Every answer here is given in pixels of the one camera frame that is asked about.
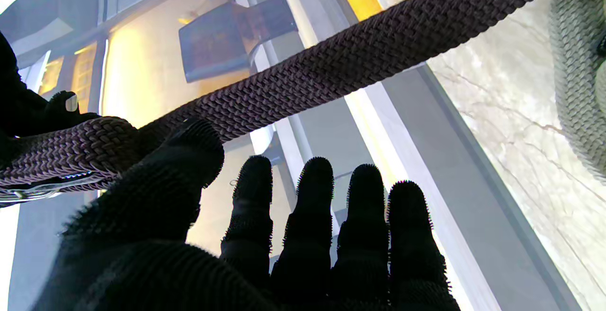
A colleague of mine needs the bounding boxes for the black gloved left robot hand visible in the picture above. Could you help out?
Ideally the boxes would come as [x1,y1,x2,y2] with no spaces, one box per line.
[31,118,461,311]

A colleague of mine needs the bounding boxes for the olive canvas belt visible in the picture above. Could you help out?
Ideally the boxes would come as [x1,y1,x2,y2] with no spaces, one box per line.
[549,0,606,181]

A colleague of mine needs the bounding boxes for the dark brown woven belt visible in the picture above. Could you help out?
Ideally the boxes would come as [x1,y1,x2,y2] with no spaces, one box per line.
[0,0,583,207]

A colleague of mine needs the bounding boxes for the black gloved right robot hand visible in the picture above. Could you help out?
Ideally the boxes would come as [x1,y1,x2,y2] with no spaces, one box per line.
[0,31,101,169]

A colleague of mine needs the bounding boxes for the dark tilted panel stand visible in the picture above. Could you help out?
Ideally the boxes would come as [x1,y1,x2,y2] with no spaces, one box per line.
[178,0,299,84]

